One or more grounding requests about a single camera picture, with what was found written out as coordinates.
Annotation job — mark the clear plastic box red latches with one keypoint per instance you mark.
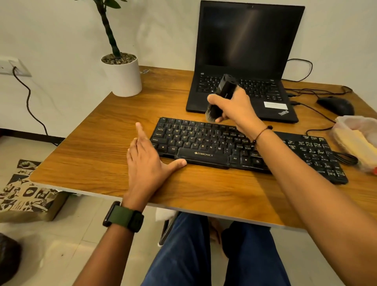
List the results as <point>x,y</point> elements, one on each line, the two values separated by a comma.
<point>365,123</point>

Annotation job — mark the black laptop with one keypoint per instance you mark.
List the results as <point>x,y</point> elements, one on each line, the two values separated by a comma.
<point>250,35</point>

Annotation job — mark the person's left hand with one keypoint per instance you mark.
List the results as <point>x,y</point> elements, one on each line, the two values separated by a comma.
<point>144,173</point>

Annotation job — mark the person's right hand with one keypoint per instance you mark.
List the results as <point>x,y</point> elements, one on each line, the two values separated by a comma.
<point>240,110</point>

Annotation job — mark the person's blue jeans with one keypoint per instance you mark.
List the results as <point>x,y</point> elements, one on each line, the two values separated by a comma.
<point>182,256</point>

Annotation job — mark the black computer mouse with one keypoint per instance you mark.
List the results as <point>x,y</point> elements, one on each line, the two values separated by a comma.
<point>335,106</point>

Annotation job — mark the white wall socket panel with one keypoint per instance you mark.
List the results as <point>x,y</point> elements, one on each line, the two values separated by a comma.
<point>14,67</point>

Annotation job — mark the yellow cloth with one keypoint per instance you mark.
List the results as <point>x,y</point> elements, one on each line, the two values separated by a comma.
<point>356,144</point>

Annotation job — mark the black cleaning brush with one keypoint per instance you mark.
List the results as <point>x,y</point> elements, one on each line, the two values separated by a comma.
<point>225,85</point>

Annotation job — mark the person's bare foot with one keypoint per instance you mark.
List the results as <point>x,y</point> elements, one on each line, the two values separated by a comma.
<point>216,229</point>

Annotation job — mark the person's right forearm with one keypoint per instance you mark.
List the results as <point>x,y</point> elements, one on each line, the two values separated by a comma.
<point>318,206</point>

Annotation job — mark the printed brown paper bag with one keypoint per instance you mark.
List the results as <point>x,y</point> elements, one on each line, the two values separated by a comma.
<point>26,197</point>

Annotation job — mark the black woven basket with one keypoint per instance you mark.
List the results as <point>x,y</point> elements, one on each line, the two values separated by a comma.
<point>8,256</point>

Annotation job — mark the white seat chair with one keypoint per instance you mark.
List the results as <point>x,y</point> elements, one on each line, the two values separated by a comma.
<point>163,215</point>

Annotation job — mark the black keyboard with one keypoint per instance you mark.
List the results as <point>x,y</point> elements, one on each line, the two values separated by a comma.
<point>194,138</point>

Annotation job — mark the green potted plant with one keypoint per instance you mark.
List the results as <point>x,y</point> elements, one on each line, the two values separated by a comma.
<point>110,32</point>

